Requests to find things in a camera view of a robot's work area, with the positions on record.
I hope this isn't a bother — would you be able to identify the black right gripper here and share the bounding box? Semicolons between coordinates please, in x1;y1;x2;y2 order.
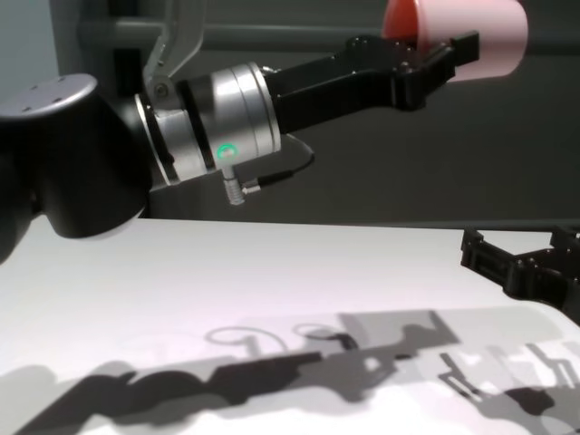
459;225;580;327

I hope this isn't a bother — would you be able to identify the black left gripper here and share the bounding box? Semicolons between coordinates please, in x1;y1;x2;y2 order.
262;30;480;137

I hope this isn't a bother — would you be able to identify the pink plastic cup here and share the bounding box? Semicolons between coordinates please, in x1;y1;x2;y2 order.
382;0;529;82

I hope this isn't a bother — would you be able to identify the thick grey wall rail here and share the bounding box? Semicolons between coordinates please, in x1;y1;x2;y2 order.
112;17;580;53

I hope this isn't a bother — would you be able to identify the thin grey wall rail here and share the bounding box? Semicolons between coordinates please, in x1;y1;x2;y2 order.
149;216;580;231

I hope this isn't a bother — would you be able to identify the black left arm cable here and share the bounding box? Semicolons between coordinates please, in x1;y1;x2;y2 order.
224;135;316;205

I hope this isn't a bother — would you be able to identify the dark vertical frame post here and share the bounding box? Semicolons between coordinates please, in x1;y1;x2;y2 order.
111;0;146;99

